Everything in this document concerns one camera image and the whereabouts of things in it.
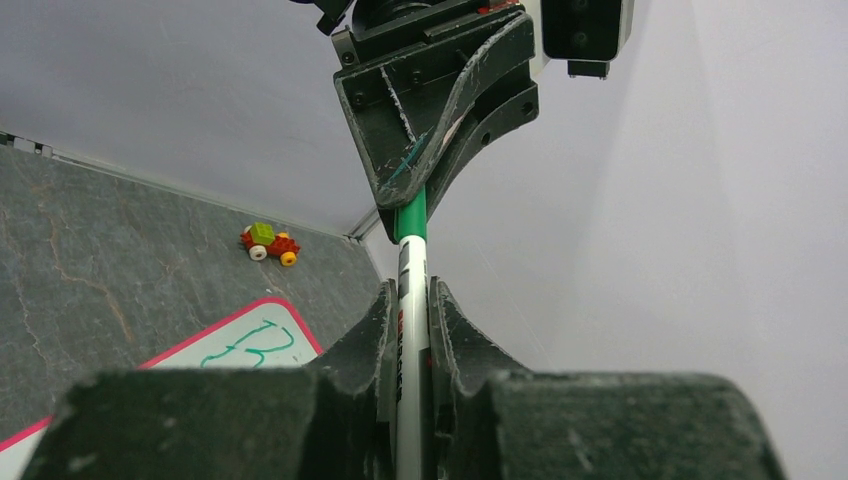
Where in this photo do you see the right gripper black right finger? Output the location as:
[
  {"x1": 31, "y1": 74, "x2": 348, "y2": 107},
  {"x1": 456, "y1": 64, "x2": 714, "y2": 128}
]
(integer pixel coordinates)
[{"x1": 429, "y1": 277, "x2": 785, "y2": 479}]

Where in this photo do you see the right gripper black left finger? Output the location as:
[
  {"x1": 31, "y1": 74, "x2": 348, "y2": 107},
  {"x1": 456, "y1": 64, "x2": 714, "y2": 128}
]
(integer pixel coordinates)
[{"x1": 22, "y1": 280, "x2": 398, "y2": 479}]

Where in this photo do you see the pink framed whiteboard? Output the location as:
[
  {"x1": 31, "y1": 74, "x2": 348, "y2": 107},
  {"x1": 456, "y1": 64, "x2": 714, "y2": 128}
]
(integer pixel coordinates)
[{"x1": 1, "y1": 298, "x2": 323, "y2": 479}]

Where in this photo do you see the colourful toy block car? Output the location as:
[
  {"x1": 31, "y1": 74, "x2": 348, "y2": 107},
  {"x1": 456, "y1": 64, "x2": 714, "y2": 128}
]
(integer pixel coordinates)
[{"x1": 240, "y1": 222, "x2": 301, "y2": 267}]

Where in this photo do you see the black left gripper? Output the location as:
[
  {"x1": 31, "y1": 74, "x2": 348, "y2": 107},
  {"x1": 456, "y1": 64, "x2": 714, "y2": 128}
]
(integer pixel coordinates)
[{"x1": 302, "y1": 0, "x2": 538, "y2": 244}]

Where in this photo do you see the green capped whiteboard marker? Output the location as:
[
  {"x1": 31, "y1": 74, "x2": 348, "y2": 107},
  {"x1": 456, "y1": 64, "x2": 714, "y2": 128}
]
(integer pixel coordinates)
[{"x1": 395, "y1": 190, "x2": 432, "y2": 479}]

